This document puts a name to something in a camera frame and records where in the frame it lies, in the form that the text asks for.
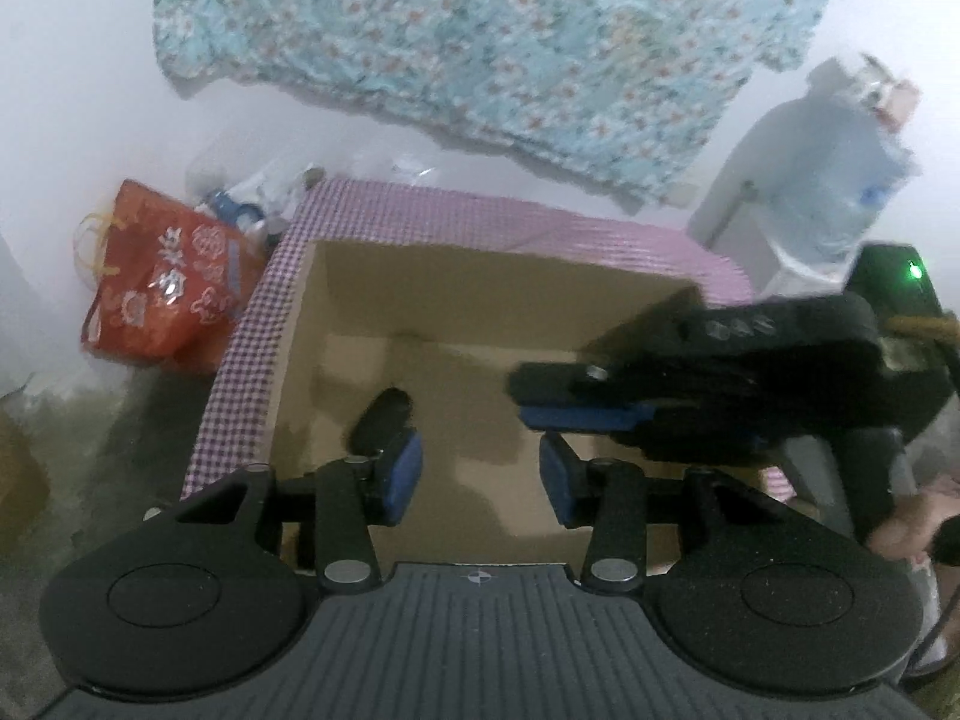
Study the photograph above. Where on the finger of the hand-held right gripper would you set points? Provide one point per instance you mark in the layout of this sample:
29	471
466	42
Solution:
585	416
697	442

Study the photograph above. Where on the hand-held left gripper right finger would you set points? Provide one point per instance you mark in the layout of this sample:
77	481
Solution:
555	480

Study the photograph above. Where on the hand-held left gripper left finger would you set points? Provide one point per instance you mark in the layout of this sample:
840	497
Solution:
401	481

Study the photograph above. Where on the black oval object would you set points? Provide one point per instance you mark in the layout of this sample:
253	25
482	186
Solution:
379	416

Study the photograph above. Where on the brown cardboard box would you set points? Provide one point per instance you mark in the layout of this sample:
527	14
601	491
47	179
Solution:
450	300

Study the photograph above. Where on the person's right hand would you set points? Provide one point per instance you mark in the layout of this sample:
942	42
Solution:
904	529

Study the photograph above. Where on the large clear water jug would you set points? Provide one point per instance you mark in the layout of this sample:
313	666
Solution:
840	165

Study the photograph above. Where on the pink checkered blanket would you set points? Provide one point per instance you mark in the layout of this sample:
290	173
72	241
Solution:
247	360

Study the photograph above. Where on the red gift bag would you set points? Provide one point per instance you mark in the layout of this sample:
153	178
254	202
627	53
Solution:
165	277

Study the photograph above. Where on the clear plastic bag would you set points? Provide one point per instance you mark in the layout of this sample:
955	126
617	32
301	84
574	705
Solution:
255	187

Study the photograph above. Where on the blue floral cloth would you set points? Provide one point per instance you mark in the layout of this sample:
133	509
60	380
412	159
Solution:
487	37

